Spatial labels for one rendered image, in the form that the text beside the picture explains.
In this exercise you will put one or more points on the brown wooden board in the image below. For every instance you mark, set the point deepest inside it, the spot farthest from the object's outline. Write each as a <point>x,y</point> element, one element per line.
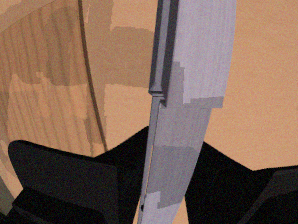
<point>46,90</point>

